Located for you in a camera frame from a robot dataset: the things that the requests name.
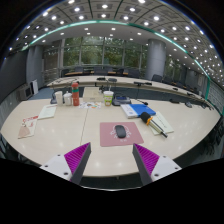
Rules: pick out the red and white fan-print booklet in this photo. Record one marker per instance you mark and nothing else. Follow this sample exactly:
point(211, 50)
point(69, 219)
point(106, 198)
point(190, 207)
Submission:
point(28, 126)

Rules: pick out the white paper document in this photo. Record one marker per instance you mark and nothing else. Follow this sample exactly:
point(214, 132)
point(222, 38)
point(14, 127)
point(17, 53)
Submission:
point(47, 112)

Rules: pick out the ceiling lights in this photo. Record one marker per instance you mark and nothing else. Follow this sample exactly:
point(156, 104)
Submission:
point(104, 6)

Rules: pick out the dark desk conference console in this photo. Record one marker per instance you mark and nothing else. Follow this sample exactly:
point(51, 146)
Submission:
point(121, 101)

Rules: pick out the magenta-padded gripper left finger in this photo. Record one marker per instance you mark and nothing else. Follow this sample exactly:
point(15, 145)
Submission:
point(60, 165)

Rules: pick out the white standing floor appliance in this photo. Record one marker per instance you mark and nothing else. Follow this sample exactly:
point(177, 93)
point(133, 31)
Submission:
point(34, 86)

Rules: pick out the green-printed paper cup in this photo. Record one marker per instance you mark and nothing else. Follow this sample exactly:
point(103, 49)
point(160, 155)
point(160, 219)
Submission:
point(108, 99)

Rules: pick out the blue and white book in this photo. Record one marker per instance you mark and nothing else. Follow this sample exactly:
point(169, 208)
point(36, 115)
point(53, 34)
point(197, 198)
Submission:
point(141, 109)

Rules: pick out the stack of white paper cups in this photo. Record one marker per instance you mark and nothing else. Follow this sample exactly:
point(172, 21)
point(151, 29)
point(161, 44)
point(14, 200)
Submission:
point(59, 98)

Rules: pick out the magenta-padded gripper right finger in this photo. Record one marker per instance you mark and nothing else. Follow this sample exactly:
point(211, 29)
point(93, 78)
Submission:
point(161, 166)

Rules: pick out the black computer mouse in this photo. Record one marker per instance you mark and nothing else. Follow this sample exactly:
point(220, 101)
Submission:
point(120, 131)

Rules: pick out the white cardboard box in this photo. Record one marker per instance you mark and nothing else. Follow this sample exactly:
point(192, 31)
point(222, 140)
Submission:
point(92, 95)

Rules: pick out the colourful printed leaflet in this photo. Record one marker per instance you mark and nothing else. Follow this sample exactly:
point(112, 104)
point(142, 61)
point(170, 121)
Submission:
point(89, 105)

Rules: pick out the pink mouse pad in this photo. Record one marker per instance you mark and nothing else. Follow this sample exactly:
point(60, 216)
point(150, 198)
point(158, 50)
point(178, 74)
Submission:
point(106, 136)

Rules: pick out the red drink bottle, green band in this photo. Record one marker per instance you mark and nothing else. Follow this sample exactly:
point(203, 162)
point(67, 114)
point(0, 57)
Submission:
point(75, 96)

